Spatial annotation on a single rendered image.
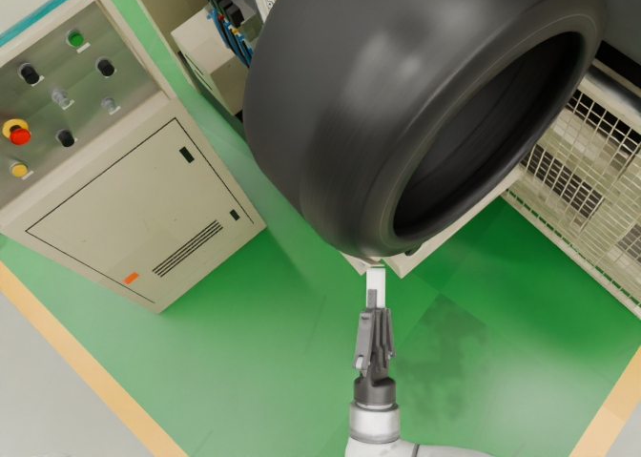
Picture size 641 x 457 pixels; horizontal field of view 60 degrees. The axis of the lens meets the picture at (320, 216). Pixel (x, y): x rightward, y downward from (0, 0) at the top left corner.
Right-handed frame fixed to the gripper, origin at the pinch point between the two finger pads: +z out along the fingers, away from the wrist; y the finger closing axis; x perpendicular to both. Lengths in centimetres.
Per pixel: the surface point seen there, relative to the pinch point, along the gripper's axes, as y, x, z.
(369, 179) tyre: -24.5, 11.1, 17.2
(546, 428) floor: 101, 11, -53
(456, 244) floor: 112, -23, 5
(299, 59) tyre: -29.7, 3.0, 33.0
